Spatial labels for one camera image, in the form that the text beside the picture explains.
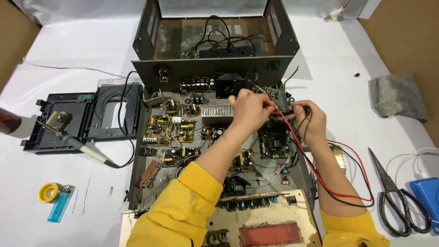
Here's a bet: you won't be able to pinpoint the thin white wire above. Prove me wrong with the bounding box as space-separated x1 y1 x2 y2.
22 58 127 79

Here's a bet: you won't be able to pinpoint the brown cardboard sheet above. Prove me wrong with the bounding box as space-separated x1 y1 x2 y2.
0 0 42 91
358 0 439 148

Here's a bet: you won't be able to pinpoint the black multimeter test lead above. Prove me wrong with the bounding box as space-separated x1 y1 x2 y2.
290 106 376 209

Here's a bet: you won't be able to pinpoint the red multimeter test lead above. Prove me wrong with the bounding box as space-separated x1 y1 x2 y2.
268 103 374 202

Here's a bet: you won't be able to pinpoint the blue transparent lighter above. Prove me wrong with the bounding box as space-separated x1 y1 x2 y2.
47 185 75 223

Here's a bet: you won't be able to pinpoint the black disc drive tray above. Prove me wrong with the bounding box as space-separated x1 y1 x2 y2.
20 82 144 154

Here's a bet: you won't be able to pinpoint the yellow sleeve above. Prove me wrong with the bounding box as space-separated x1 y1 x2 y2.
126 161 224 247
320 209 391 247

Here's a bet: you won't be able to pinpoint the dark metal chassis cover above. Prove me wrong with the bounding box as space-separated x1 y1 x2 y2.
132 0 300 61

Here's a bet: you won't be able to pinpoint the grey cloth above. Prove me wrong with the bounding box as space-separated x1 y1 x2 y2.
370 74 429 124

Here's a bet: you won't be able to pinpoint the worn amplifier front panel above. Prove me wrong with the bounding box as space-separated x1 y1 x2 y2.
119 190 322 247

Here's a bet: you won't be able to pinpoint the yellow right sleeve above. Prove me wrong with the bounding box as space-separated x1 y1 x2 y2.
320 209 391 247

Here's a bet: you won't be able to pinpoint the black metal scissors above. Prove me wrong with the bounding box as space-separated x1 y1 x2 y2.
368 148 433 237

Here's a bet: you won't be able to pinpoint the green circuit board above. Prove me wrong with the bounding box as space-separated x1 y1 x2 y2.
258 121 296 159

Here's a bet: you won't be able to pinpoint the brown circuit board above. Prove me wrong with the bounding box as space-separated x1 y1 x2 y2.
135 160 161 189

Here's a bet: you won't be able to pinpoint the white connector with red wire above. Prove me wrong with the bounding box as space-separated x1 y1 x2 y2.
324 0 352 22

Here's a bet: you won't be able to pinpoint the person's right hand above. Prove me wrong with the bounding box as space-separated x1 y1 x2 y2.
287 100 328 146

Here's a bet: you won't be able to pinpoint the white cable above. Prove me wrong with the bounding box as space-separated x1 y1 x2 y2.
385 147 439 186

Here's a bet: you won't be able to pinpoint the black power strip cables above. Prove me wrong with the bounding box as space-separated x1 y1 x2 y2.
194 15 256 57

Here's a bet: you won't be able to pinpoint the yellow tape roll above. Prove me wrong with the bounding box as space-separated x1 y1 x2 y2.
38 182 63 204

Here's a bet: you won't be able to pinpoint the dark red bottle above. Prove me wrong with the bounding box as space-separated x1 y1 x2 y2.
0 107 22 135

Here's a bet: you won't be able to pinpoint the blue plastic box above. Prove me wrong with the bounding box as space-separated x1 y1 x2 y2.
409 177 439 234

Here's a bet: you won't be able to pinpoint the aluminium heat sink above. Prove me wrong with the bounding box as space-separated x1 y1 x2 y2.
201 105 234 125

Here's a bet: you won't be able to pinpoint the small capacitor circuit board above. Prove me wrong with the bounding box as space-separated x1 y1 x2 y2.
161 147 202 167

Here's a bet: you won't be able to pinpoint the person's left hand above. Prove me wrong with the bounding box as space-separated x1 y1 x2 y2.
228 88 276 135

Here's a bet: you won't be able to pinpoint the long solder wire piece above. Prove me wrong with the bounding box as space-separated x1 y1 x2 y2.
82 167 93 215

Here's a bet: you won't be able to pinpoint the black power strip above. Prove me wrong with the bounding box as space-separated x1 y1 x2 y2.
199 46 254 58

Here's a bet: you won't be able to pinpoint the yellow power supply board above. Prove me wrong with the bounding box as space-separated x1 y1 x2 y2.
143 114 197 145

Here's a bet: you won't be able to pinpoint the black soldering iron cable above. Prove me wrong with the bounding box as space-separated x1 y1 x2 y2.
109 70 139 169

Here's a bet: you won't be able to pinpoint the grey soldering iron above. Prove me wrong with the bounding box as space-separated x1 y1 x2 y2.
36 118 119 169

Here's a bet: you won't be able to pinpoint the open amplifier chassis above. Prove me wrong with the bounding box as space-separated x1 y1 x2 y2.
128 56 318 210

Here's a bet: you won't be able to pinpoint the yellow left sleeve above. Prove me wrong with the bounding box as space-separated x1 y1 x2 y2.
126 161 224 247

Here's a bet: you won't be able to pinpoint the small transformer circuit board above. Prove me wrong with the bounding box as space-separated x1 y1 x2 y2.
229 148 256 174

